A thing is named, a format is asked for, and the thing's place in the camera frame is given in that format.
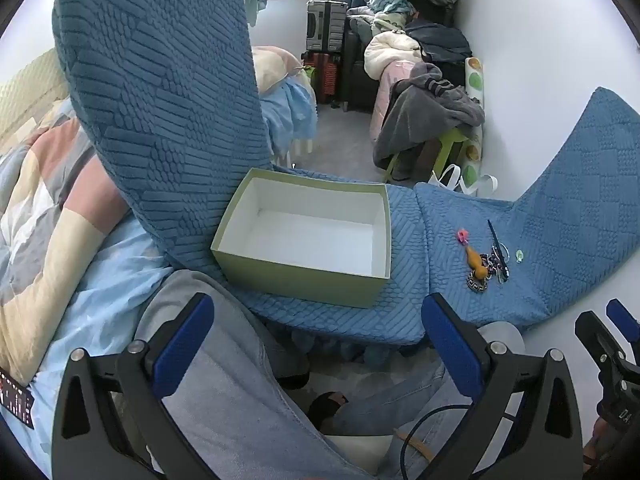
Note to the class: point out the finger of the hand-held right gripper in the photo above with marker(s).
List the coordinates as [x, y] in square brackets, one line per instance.
[620, 314]
[595, 332]

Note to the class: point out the cream padded jacket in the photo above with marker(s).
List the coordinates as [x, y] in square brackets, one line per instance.
[387, 52]

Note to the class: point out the light blue bedsheet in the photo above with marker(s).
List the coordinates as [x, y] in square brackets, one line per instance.
[100, 300]

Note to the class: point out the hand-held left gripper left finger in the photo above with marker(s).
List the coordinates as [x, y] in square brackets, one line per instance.
[185, 345]

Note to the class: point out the pastel patchwork quilt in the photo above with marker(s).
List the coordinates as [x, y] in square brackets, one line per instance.
[45, 240]

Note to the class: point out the small green hair clip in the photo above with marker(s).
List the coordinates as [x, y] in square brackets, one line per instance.
[519, 255]

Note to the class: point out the light blue bed skirt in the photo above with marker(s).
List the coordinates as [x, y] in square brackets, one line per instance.
[290, 115]

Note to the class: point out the grey blanket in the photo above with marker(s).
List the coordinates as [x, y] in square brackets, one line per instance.
[420, 110]

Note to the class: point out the person's right hand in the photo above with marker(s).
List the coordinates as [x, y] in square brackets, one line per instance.
[595, 440]

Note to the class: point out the dark navy jacket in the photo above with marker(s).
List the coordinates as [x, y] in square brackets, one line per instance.
[440, 42]

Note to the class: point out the dotted ironing board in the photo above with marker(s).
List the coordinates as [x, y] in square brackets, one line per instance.
[474, 72]

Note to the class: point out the green plastic stool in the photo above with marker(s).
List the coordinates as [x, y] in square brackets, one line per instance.
[450, 142]

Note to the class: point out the black slipper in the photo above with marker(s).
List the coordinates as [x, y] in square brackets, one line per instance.
[325, 410]

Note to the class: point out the red suitcase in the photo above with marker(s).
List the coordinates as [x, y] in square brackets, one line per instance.
[322, 77]

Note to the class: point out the black suitcase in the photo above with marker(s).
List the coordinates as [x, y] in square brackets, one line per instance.
[357, 80]

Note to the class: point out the green cardboard box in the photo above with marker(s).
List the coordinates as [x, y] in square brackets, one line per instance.
[280, 280]

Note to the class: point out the pink hair clip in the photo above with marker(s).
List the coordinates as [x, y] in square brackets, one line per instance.
[462, 236]

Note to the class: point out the cream quilt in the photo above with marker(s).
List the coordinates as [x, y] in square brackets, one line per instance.
[272, 67]

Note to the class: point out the yellow hair claw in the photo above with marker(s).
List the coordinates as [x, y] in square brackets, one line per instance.
[475, 262]

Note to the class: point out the cream padded headboard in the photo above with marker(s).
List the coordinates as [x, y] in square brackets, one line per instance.
[30, 90]

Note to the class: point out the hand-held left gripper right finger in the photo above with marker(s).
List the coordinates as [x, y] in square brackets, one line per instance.
[450, 345]

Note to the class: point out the pink cloth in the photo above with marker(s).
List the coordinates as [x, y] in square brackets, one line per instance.
[387, 95]

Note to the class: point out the grey suitcase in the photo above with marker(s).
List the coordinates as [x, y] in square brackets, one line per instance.
[325, 25]

